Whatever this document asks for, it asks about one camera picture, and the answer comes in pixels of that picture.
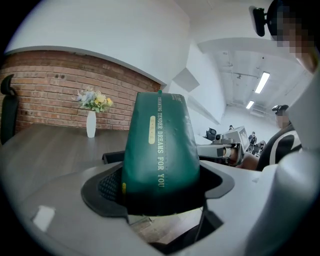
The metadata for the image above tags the person's right forearm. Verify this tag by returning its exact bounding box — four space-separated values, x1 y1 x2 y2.
238 151 262 171

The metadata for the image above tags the green packet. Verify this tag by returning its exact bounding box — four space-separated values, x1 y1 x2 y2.
120 91 201 217

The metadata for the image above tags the black head-worn camera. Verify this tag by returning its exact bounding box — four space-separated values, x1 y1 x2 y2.
248 6 267 38

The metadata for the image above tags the long ceiling light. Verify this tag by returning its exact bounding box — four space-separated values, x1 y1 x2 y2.
254 71 271 95

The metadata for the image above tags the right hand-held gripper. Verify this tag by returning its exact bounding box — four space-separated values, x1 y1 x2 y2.
196 125 251 166

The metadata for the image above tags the white vase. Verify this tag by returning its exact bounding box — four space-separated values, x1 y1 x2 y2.
85 110 97 139

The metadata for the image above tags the black mesh office chair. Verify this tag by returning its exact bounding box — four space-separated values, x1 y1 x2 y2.
205 127 219 140

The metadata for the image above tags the black container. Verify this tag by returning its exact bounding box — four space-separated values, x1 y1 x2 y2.
101 150 126 166

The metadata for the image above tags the person's right hand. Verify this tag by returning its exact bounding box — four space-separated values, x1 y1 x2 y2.
223 147 241 166

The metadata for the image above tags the grey wall panel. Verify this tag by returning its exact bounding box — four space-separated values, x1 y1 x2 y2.
171 67 201 93

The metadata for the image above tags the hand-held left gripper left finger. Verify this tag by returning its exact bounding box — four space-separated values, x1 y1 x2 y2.
13 161 165 256

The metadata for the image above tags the person's white shirt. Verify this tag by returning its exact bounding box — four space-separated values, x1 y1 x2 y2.
286 71 320 154

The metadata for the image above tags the person's head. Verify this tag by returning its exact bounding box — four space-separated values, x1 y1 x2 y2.
265 0 320 74

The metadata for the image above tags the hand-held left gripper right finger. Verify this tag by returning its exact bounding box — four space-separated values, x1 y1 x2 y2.
172 159 320 256

